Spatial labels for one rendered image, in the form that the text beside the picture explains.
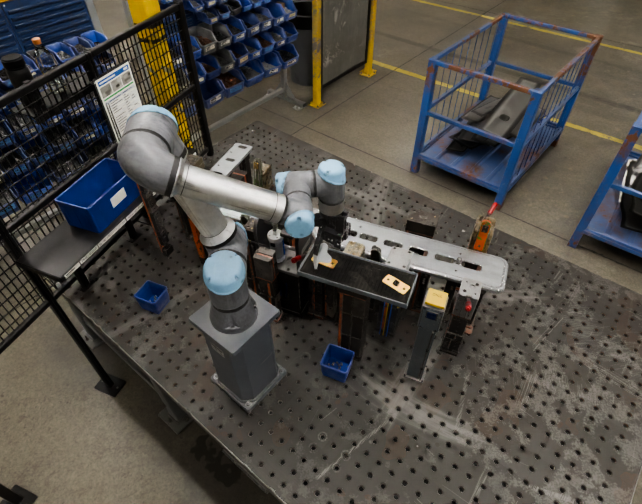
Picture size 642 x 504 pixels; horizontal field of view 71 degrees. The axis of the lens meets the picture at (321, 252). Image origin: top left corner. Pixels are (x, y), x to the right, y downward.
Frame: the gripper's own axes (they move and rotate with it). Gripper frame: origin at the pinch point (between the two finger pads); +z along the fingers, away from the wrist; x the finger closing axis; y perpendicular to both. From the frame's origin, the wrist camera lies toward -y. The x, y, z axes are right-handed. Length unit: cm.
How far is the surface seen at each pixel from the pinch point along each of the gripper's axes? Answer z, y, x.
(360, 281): 3.5, 14.3, -2.6
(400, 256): 8.5, 20.3, 18.5
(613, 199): 103, 113, 235
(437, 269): 19.5, 32.3, 29.2
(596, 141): 119, 97, 343
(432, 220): 17, 22, 51
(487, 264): 19, 48, 41
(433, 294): 3.5, 36.5, 3.4
